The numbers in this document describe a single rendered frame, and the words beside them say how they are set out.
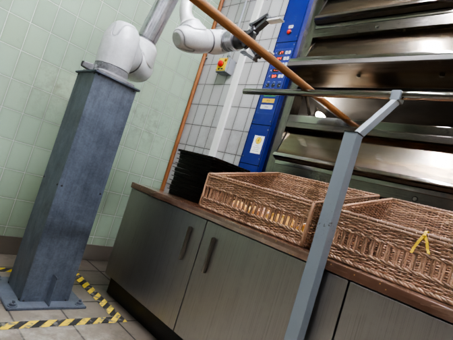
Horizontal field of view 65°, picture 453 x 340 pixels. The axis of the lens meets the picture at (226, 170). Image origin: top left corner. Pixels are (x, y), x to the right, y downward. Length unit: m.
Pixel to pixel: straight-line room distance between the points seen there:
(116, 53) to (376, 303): 1.37
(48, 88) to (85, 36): 0.36
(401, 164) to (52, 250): 1.50
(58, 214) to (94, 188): 0.18
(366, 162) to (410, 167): 0.18
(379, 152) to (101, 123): 1.22
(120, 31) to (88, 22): 0.59
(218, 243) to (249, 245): 0.15
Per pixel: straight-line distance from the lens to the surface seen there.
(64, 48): 2.23
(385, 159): 1.68
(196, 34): 1.57
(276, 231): 1.26
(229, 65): 2.42
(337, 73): 1.86
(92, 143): 1.63
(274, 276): 1.20
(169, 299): 1.54
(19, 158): 2.18
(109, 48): 1.71
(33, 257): 1.68
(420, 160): 1.65
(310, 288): 1.06
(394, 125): 1.72
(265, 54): 1.33
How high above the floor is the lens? 0.69
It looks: 3 degrees up
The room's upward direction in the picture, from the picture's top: 17 degrees clockwise
